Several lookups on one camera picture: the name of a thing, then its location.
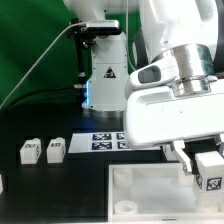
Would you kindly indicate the black camera stand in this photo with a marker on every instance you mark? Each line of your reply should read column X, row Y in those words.
column 83, row 40

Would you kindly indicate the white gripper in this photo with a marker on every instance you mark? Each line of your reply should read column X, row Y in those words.
column 154, row 116

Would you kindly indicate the silver camera on stand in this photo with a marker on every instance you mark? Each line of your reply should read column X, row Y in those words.
column 103, row 27

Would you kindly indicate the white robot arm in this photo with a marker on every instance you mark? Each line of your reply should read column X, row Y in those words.
column 155, row 64

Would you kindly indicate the white square table top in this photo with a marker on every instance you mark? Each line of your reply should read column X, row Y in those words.
column 156, row 194

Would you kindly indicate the white sheet with fiducial markers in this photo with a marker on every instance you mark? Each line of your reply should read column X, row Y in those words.
column 98, row 142

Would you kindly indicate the white block at left edge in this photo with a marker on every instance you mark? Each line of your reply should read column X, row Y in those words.
column 1, row 185

